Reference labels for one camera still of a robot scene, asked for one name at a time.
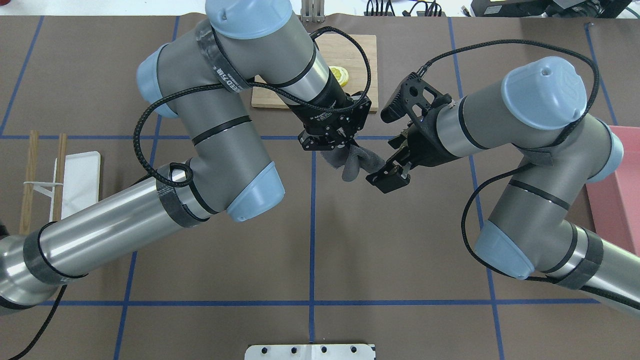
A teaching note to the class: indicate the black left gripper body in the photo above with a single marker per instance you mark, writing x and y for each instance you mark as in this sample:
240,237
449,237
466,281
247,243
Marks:
325,111

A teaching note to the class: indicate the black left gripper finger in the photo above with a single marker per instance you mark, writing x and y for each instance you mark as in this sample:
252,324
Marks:
344,136
318,142

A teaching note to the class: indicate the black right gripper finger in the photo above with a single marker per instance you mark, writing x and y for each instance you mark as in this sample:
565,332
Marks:
400,157
391,178

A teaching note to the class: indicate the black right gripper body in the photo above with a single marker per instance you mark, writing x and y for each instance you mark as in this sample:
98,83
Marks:
431,144

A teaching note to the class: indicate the grey cloth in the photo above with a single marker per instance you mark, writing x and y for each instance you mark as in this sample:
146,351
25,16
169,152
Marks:
353,159

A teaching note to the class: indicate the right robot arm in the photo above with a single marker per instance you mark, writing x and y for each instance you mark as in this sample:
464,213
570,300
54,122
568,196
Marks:
540,109

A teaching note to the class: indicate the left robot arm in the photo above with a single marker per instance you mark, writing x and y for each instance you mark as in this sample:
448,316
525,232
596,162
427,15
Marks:
242,44

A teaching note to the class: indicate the yellow lemon slice toy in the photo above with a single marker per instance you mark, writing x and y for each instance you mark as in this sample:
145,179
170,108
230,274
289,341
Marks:
341,74

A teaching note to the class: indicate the wooden cutting board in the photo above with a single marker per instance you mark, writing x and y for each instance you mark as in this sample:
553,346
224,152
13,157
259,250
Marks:
337,51

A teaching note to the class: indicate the pink plastic bin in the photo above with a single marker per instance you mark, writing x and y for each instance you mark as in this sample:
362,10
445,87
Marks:
615,200

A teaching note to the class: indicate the white rectangular tray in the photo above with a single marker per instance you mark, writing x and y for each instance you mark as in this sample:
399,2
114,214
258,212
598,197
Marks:
80,187

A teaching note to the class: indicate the wooden towel rack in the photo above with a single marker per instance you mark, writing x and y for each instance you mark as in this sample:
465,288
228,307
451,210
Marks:
53,189

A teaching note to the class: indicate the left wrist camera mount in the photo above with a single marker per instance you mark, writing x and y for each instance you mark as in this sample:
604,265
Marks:
362,106

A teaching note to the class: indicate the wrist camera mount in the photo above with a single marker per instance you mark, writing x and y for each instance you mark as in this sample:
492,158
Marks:
362,106
417,99

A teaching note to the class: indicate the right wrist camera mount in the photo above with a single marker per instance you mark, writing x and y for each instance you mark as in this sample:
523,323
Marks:
417,99

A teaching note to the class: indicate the aluminium frame post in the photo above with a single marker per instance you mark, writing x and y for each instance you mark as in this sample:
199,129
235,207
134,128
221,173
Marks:
312,11

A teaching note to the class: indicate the white pedestal column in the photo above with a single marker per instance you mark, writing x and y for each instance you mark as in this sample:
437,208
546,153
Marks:
338,351

